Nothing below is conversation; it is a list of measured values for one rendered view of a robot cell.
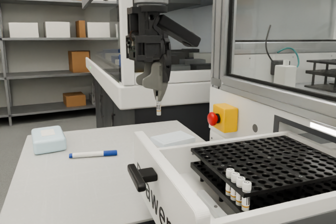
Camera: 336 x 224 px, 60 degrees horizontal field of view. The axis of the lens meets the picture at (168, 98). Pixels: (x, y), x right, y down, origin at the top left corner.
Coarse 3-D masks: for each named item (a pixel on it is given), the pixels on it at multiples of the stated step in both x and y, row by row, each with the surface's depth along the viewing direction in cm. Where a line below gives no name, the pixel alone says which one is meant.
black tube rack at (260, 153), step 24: (216, 144) 57; (240, 144) 58; (264, 144) 57; (288, 144) 58; (192, 168) 55; (240, 168) 47; (264, 168) 47; (288, 168) 47; (312, 168) 47; (216, 192) 47; (264, 192) 41; (288, 192) 46; (312, 192) 45
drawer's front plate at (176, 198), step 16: (144, 144) 50; (144, 160) 50; (160, 160) 43; (160, 176) 42; (176, 176) 38; (144, 192) 52; (160, 192) 42; (176, 192) 36; (192, 192) 34; (176, 208) 36; (192, 208) 31
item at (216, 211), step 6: (198, 192) 50; (204, 192) 50; (204, 198) 48; (210, 198) 48; (210, 204) 46; (216, 204) 46; (210, 210) 46; (216, 210) 45; (222, 210) 45; (216, 216) 44; (222, 216) 43
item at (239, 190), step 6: (192, 150) 55; (198, 150) 55; (198, 156) 52; (204, 156) 52; (210, 156) 52; (204, 162) 50; (210, 162) 49; (216, 162) 49; (210, 168) 48; (216, 168) 47; (222, 168) 47; (222, 174) 45; (228, 180) 43; (234, 186) 41; (240, 192) 40; (252, 192) 40
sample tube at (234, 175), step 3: (231, 174) 43; (234, 174) 42; (237, 174) 42; (231, 177) 43; (234, 177) 42; (231, 180) 43; (234, 180) 42; (231, 189) 43; (231, 192) 43; (234, 192) 43; (231, 195) 43; (234, 195) 43; (231, 198) 43; (234, 198) 43
